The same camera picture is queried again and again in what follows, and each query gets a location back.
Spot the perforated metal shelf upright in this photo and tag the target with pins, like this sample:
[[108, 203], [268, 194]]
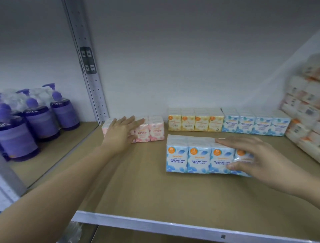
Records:
[[87, 82]]

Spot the person's left forearm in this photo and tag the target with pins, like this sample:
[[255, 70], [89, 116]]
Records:
[[57, 190]]

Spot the person's right thumb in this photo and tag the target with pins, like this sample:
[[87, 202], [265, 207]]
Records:
[[240, 166]]

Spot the yellow mini tissue multipack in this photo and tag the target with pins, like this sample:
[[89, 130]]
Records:
[[195, 121]]

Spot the person's left thumb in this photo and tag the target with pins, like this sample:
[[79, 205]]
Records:
[[132, 139]]

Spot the clear plastic wrap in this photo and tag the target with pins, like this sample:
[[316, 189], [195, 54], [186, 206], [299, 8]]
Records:
[[72, 232]]

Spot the black shelf bracket clip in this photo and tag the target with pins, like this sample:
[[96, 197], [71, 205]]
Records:
[[88, 60]]

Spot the stack of orange-white tissue packets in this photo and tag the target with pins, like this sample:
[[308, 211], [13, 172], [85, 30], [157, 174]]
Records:
[[303, 110]]

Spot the person's left hand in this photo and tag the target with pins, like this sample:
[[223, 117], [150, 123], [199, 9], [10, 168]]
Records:
[[117, 136]]

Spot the metal shelf front rail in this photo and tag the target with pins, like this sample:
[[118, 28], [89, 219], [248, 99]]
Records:
[[175, 225]]

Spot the blue mini tissue multipack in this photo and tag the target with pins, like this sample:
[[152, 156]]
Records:
[[255, 125], [190, 157]]

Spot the pink mini tissue multipack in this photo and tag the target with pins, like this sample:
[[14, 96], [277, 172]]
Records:
[[156, 130]]

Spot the person's right hand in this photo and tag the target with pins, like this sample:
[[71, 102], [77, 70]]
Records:
[[270, 162]]

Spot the person's right forearm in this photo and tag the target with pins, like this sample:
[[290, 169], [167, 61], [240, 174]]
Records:
[[310, 182]]

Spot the purple pump soap bottle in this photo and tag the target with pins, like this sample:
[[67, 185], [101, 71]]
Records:
[[65, 112], [16, 139], [17, 100], [41, 121]]

